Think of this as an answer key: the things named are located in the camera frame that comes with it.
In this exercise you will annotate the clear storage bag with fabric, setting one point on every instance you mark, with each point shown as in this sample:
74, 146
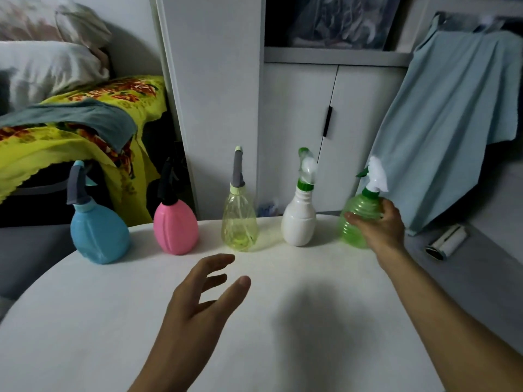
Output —
343, 20

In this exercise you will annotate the small blue item on floor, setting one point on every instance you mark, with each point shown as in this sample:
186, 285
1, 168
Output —
267, 208

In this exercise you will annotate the green spray bottle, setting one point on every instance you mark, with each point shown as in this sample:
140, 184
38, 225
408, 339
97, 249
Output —
355, 208

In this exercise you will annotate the white spray bottle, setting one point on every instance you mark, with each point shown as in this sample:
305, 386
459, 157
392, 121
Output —
298, 220

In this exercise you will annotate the clear yellow spray bottle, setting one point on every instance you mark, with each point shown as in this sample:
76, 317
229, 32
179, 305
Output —
239, 216

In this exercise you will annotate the light blue hanging garment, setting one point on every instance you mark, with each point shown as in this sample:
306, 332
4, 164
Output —
441, 118

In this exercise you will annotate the grey-teal cloth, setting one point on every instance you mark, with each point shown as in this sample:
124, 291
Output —
90, 118

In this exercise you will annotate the person's left hand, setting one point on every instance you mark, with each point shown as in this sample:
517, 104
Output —
188, 322

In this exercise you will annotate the floral patterned pillow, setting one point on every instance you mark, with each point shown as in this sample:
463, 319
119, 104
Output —
36, 18

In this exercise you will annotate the grey upholstered seat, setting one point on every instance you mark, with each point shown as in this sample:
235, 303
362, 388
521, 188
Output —
28, 257

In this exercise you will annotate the person's right forearm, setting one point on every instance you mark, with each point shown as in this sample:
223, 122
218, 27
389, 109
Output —
445, 322

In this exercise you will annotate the person's left thumb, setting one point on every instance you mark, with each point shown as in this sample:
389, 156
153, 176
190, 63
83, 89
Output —
233, 295

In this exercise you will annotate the pink spray bottle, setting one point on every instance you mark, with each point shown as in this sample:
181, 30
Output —
175, 228

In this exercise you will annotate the white lint roller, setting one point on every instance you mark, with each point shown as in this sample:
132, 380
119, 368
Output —
447, 242

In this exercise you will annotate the person's right hand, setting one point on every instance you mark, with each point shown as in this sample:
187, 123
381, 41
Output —
386, 234

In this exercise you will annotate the blue spray bottle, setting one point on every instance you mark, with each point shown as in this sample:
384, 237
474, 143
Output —
98, 236

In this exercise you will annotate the person's right thumb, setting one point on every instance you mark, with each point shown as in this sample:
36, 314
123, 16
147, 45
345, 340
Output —
356, 222

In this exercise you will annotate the person's left middle finger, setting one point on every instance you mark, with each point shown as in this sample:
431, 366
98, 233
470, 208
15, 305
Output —
215, 280

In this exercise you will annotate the person's left forearm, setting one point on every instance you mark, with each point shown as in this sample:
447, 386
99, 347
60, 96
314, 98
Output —
167, 379

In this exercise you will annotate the white cabinet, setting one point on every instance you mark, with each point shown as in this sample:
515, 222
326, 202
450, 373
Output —
220, 97

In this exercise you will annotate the white pillow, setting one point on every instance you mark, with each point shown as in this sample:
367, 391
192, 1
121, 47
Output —
45, 71

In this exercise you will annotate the yellow floral blanket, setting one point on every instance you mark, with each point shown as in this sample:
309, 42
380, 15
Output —
49, 146

